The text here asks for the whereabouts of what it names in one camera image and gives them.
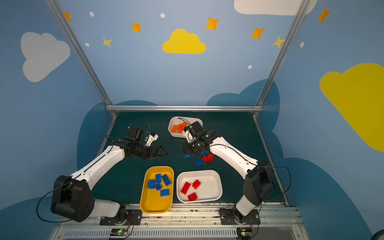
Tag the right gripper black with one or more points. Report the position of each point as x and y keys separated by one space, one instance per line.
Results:
x=191 y=147

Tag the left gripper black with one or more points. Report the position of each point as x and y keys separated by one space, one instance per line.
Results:
x=152 y=150

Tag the red long brick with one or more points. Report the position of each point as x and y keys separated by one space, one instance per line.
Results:
x=204 y=158

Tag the red sloped brick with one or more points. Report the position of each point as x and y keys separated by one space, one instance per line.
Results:
x=209 y=158

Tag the orange lego chassis piece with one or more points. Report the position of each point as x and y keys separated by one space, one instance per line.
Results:
x=181 y=127

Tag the blue 2x3 lego brick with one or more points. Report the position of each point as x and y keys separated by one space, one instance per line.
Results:
x=158 y=178

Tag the blue 2x4 brick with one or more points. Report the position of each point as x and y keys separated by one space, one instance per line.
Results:
x=166 y=180

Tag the small orange lego brick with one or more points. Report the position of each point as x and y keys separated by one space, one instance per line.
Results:
x=175 y=128

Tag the small blue 2x2 brick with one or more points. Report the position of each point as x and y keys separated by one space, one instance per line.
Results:
x=158 y=186

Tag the red 2x4 lego brick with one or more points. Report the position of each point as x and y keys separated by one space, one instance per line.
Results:
x=185 y=188

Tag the red 2x2 plate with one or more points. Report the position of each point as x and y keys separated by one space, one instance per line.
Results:
x=192 y=197

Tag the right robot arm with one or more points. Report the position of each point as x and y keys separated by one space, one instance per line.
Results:
x=258 y=176

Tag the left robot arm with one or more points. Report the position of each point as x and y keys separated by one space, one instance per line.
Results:
x=72 y=195

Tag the far white plastic bin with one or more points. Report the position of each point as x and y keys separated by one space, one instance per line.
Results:
x=177 y=124

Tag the white plastic bin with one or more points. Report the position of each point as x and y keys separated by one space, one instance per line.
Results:
x=177 y=124
x=210 y=190

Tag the near white plastic bin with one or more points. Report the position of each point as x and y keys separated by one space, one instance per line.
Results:
x=210 y=190

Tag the yellow plastic bin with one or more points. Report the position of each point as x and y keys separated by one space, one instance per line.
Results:
x=157 y=191

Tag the left circuit board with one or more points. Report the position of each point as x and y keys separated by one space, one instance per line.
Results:
x=118 y=234

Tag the circuit board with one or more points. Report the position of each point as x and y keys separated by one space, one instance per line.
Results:
x=118 y=234
x=244 y=234

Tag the right circuit board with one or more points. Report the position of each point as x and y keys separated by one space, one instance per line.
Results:
x=244 y=234

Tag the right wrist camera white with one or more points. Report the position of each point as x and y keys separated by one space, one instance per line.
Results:
x=187 y=134

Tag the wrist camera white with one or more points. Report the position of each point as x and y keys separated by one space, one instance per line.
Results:
x=187 y=134
x=150 y=139

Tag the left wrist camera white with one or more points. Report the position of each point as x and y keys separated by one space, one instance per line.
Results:
x=150 y=139

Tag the aluminium frame rear bar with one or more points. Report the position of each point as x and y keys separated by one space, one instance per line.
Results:
x=143 y=108

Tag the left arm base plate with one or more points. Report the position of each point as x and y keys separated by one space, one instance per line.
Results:
x=123 y=218

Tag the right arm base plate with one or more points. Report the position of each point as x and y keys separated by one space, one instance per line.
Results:
x=234 y=217

